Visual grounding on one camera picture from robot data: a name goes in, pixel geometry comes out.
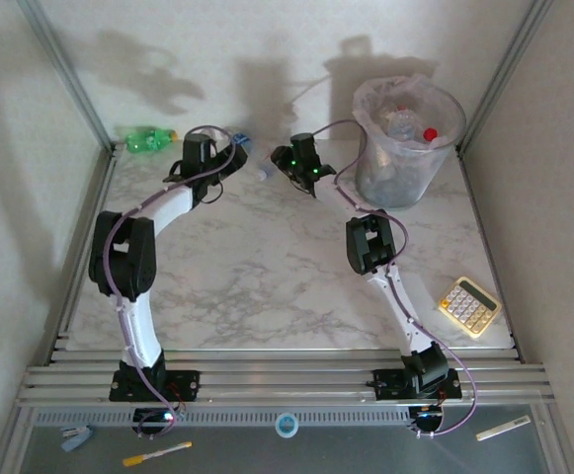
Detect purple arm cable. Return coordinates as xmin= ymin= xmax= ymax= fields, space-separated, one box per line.
xmin=101 ymin=124 xmax=236 ymax=439
xmin=312 ymin=118 xmax=480 ymax=440

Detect blue grey small tool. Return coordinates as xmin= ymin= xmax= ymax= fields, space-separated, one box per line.
xmin=59 ymin=425 xmax=96 ymax=453

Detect aluminium table edge rail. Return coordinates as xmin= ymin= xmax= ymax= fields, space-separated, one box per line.
xmin=43 ymin=146 xmax=123 ymax=366
xmin=456 ymin=146 xmax=526 ymax=362

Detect cream yellow calculator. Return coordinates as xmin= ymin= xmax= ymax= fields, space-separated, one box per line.
xmin=437 ymin=276 xmax=503 ymax=343

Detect clear bottle blue label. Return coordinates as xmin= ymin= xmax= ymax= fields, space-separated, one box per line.
xmin=230 ymin=131 xmax=276 ymax=183
xmin=386 ymin=110 xmax=417 ymax=141

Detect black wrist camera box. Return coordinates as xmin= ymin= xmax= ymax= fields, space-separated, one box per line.
xmin=289 ymin=132 xmax=322 ymax=167
xmin=182 ymin=136 xmax=217 ymax=175

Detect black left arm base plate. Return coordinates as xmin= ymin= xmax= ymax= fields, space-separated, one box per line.
xmin=109 ymin=368 xmax=202 ymax=403

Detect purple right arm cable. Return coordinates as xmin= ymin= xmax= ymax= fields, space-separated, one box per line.
xmin=312 ymin=118 xmax=480 ymax=440

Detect green soda bottle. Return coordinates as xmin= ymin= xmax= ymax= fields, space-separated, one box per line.
xmin=124 ymin=126 xmax=180 ymax=154

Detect aluminium frame post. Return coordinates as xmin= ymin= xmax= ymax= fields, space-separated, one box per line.
xmin=17 ymin=0 xmax=121 ymax=155
xmin=455 ymin=0 xmax=555 ymax=155

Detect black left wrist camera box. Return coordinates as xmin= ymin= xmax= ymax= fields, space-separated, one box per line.
xmin=182 ymin=136 xmax=217 ymax=175

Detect silver mesh waste bin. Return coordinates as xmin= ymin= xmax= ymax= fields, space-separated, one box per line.
xmin=353 ymin=73 xmax=467 ymax=211

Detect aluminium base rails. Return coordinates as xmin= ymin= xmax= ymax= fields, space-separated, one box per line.
xmin=17 ymin=347 xmax=557 ymax=409

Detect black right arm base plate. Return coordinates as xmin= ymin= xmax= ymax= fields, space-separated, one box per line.
xmin=371 ymin=366 xmax=462 ymax=402

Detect white tape roll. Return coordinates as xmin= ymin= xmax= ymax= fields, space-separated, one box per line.
xmin=274 ymin=412 xmax=301 ymax=439

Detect yellow white pen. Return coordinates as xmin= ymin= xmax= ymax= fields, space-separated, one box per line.
xmin=122 ymin=440 xmax=194 ymax=468

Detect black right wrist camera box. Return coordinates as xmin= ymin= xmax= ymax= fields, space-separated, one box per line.
xmin=289 ymin=132 xmax=322 ymax=167

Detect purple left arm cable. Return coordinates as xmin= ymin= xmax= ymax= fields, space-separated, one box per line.
xmin=101 ymin=124 xmax=236 ymax=439

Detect grey slotted cable duct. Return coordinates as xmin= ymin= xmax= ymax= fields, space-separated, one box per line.
xmin=34 ymin=406 xmax=412 ymax=429

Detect white cola bottle red cap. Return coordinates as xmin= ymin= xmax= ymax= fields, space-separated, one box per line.
xmin=422 ymin=126 xmax=450 ymax=150

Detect clear plastic bin liner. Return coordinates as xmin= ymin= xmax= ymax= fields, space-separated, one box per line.
xmin=353 ymin=72 xmax=454 ymax=162

